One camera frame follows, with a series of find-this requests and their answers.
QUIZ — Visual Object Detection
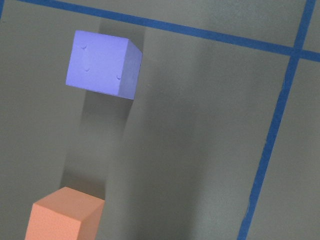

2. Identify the orange foam block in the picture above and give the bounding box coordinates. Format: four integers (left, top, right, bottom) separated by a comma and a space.
25, 187, 105, 240

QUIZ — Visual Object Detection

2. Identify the purple foam block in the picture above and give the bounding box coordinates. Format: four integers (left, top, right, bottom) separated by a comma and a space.
65, 30, 143, 100

